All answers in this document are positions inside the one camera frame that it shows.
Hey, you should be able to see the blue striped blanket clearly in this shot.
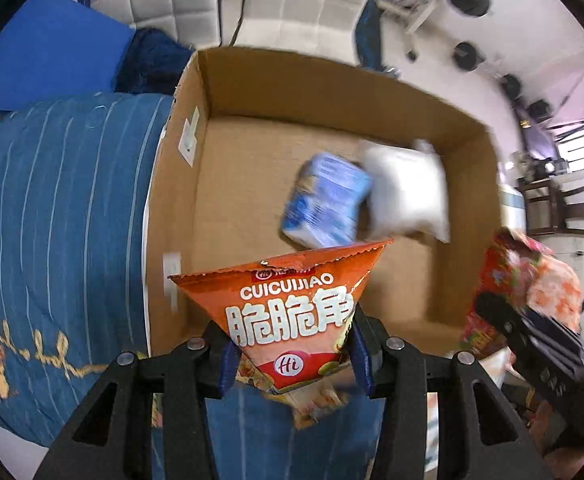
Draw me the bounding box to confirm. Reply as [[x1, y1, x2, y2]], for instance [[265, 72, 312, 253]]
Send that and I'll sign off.
[[0, 92, 387, 480]]

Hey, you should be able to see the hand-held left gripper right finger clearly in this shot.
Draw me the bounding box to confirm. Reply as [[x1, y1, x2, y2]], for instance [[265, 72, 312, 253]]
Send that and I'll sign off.
[[348, 305, 548, 480]]

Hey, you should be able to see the blue and white packet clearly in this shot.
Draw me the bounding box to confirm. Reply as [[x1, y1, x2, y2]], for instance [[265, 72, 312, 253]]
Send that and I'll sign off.
[[279, 151, 373, 250]]

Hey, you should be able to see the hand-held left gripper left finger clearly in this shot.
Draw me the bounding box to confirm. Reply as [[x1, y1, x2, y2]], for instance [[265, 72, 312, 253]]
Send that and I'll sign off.
[[34, 320, 243, 480]]

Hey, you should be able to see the dark blue fuzzy cloth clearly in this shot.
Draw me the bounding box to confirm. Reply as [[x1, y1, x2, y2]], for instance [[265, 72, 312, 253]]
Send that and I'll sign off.
[[114, 27, 195, 96]]

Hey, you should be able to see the white soft packet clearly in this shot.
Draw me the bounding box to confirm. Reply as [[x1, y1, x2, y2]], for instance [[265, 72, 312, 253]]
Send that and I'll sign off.
[[359, 139, 452, 245]]

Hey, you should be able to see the weight bench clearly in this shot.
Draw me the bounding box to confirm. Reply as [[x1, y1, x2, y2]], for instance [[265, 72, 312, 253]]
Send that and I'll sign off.
[[356, 0, 460, 73]]

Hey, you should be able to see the orange triangular snack bag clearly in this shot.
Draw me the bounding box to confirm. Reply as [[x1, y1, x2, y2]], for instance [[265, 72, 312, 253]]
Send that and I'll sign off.
[[168, 240, 395, 396]]

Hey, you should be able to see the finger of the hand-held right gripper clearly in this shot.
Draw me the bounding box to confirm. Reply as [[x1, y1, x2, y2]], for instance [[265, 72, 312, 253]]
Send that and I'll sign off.
[[473, 291, 530, 363]]

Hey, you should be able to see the white plastic packet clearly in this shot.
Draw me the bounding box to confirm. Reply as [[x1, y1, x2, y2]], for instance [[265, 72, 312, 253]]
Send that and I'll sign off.
[[481, 349, 517, 398]]

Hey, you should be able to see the cardboard box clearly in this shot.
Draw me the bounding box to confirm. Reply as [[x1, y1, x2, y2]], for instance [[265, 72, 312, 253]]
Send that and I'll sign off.
[[142, 47, 505, 361]]

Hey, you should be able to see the red snack bag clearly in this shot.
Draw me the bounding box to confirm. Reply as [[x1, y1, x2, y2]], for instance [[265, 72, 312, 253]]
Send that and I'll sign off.
[[464, 227, 584, 361]]

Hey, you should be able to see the blue flat mat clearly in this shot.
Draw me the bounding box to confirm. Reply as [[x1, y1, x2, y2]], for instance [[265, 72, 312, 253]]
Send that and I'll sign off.
[[0, 0, 136, 113]]

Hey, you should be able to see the dark wooden chair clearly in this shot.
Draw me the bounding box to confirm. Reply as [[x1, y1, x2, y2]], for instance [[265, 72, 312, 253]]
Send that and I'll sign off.
[[517, 180, 584, 239]]

